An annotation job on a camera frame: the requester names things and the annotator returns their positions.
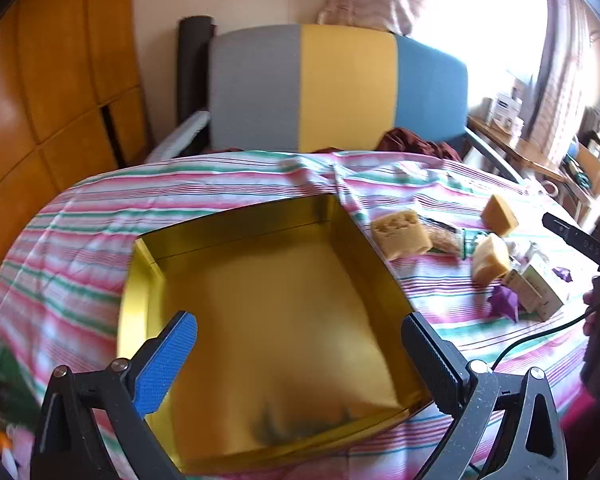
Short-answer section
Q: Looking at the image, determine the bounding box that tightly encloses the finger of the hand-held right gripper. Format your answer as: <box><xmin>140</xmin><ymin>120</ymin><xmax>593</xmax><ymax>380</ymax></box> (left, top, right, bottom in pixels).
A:
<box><xmin>541</xmin><ymin>212</ymin><xmax>600</xmax><ymax>263</ymax></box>

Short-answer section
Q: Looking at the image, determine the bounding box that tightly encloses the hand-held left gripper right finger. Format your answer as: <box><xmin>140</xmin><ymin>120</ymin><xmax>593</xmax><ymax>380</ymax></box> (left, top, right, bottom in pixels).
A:
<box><xmin>401</xmin><ymin>311</ymin><xmax>568</xmax><ymax>480</ymax></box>

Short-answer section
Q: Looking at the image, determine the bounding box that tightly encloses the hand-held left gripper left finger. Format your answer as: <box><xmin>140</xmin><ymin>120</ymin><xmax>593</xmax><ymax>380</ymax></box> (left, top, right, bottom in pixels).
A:
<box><xmin>30</xmin><ymin>311</ymin><xmax>199</xmax><ymax>480</ymax></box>

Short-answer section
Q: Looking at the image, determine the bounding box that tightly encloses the clear plastic bag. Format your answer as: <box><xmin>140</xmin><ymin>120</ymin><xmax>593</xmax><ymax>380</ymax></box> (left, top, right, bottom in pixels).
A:
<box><xmin>505</xmin><ymin>239</ymin><xmax>542</xmax><ymax>266</ymax></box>

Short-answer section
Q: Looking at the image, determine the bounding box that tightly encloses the white carton box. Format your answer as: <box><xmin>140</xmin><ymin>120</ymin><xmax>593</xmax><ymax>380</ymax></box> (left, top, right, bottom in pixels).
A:
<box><xmin>505</xmin><ymin>255</ymin><xmax>566</xmax><ymax>322</ymax></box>

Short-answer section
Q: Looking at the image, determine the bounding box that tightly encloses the purple paper box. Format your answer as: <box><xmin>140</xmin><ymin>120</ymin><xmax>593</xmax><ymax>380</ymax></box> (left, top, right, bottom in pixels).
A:
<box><xmin>487</xmin><ymin>285</ymin><xmax>521</xmax><ymax>322</ymax></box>

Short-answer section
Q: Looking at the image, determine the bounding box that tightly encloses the gold and maroon tin box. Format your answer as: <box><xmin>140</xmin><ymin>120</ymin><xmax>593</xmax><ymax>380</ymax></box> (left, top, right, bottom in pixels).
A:
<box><xmin>117</xmin><ymin>194</ymin><xmax>431</xmax><ymax>476</ymax></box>

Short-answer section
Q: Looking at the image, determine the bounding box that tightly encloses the yellow sponge with holes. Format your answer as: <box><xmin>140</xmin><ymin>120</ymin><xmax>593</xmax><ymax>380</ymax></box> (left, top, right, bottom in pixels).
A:
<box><xmin>370</xmin><ymin>210</ymin><xmax>433</xmax><ymax>261</ymax></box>

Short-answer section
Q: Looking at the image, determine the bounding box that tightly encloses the person's right hand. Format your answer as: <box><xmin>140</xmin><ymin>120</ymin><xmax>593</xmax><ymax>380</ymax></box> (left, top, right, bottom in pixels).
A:
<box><xmin>582</xmin><ymin>287</ymin><xmax>599</xmax><ymax>336</ymax></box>

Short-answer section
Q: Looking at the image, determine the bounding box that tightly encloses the cardboard box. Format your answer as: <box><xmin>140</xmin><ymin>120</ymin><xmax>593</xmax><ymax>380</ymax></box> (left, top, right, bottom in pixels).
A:
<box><xmin>562</xmin><ymin>125</ymin><xmax>600</xmax><ymax>201</ymax></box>

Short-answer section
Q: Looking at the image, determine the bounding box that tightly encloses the wooden side table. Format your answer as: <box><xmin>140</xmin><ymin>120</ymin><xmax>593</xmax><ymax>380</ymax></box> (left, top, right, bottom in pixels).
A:
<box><xmin>467</xmin><ymin>115</ymin><xmax>568</xmax><ymax>186</ymax></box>

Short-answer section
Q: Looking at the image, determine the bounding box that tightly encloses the white printed box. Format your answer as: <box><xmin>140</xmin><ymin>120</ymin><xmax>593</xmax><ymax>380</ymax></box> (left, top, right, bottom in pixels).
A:
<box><xmin>482</xmin><ymin>92</ymin><xmax>526</xmax><ymax>133</ymax></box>

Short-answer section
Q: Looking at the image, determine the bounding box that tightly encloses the striped tablecloth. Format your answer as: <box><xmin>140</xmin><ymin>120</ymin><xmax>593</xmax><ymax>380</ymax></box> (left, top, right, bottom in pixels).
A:
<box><xmin>0</xmin><ymin>150</ymin><xmax>600</xmax><ymax>480</ymax></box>

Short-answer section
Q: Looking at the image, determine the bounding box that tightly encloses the dark red cloth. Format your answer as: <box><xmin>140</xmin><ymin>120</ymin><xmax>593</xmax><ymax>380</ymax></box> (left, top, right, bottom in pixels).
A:
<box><xmin>377</xmin><ymin>127</ymin><xmax>463</xmax><ymax>162</ymax></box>

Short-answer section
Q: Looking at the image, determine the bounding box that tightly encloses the window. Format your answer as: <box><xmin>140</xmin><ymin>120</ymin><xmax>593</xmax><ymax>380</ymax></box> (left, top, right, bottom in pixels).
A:
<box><xmin>405</xmin><ymin>0</ymin><xmax>548</xmax><ymax>111</ymax></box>

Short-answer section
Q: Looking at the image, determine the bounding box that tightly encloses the grey yellow blue chair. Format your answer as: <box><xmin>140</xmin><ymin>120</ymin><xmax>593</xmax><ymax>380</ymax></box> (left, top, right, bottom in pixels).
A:
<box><xmin>145</xmin><ymin>24</ymin><xmax>523</xmax><ymax>183</ymax></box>

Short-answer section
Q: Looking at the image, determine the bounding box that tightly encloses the wooden wardrobe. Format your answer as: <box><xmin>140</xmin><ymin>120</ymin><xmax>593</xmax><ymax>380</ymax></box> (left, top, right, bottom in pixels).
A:
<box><xmin>0</xmin><ymin>0</ymin><xmax>151</xmax><ymax>281</ymax></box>

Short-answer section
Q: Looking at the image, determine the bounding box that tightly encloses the black rolled mat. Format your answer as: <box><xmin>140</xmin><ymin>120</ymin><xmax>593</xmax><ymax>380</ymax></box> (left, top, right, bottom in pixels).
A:
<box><xmin>177</xmin><ymin>16</ymin><xmax>215</xmax><ymax>126</ymax></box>

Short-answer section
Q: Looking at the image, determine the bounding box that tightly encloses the black cable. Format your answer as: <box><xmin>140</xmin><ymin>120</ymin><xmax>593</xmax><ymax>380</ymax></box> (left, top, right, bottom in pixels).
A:
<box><xmin>492</xmin><ymin>305</ymin><xmax>600</xmax><ymax>366</ymax></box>

